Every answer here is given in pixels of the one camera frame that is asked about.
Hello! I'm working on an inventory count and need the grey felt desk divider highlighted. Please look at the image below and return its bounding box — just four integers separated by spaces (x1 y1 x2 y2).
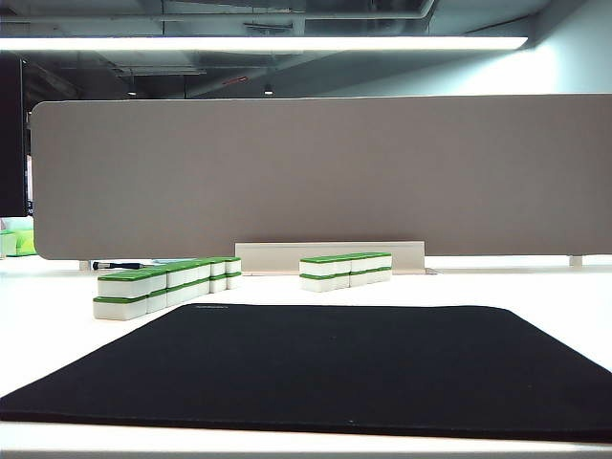
29 93 612 262

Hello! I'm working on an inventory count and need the black cloth desk mat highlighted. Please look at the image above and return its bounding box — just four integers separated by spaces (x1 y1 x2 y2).
0 303 612 444

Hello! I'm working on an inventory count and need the long ceiling light strip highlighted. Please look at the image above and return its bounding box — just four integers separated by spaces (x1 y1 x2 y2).
0 35 530 52

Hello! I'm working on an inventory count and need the black pen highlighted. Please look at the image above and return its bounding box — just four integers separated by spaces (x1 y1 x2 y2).
92 260 144 271

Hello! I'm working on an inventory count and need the green and white box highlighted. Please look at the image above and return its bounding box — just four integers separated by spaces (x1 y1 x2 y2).
0 217 35 258

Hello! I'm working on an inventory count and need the dark tall panel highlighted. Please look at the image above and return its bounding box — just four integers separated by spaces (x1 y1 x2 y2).
0 51 25 217

